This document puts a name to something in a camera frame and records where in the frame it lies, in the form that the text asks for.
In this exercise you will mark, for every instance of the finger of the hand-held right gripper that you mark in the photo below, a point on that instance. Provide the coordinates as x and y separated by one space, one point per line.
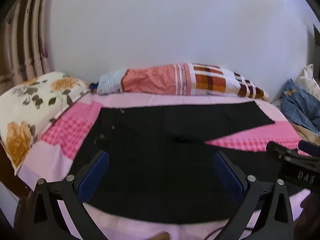
278 150
310 147

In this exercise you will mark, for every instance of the small blue cloth piece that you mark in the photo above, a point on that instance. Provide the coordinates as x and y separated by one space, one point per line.
93 87

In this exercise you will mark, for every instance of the pink checked bed sheet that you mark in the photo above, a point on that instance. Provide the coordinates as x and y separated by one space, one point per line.
70 130

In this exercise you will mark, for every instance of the white crumpled cloth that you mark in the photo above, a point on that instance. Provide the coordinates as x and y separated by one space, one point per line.
308 77

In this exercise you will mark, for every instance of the black pants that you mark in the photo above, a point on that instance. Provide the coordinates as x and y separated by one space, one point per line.
162 167

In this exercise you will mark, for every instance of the beige cloth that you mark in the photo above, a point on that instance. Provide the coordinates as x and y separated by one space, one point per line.
310 135

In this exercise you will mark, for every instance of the beige striped curtain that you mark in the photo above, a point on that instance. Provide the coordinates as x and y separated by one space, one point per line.
32 42

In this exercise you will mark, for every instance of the blue plaid cloth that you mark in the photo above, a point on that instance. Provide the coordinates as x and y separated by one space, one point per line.
297 105

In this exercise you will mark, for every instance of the white floral pillow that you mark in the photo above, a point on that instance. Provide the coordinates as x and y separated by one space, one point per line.
30 110

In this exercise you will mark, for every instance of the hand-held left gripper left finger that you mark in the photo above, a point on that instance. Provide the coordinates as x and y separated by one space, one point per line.
93 177

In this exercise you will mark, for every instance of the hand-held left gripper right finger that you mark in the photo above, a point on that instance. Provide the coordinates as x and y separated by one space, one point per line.
228 177

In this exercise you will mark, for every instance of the orange plaid folded quilt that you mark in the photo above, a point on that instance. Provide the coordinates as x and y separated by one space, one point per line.
155 80

